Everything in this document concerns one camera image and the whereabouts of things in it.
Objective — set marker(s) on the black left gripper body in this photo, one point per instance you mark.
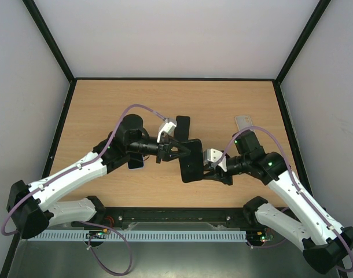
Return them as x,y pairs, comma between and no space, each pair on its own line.
163,149

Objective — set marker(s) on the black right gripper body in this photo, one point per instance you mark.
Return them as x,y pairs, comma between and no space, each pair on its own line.
225,172

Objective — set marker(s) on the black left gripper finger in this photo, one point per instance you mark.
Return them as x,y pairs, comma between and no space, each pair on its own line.
177,148
177,155

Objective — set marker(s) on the phone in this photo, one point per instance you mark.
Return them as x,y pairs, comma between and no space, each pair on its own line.
192,165
136,161

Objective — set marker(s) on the black smartphone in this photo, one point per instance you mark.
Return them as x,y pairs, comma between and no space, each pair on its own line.
181,132

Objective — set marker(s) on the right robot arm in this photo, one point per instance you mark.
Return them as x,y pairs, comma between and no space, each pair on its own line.
323,241

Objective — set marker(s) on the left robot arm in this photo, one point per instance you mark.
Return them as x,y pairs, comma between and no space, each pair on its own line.
36,206

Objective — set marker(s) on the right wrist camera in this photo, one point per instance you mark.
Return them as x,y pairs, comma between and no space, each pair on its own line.
211,156

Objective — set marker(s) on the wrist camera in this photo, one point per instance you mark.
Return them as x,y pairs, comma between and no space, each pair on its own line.
211,156
167,127

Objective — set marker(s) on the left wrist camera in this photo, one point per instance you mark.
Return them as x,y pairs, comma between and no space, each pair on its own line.
167,127

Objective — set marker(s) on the white slotted cable duct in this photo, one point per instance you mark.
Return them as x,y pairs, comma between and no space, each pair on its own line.
141,236

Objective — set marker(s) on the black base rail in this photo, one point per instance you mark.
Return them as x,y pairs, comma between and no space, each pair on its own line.
227,217

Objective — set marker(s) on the black enclosure frame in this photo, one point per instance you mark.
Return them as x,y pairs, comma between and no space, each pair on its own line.
290,132

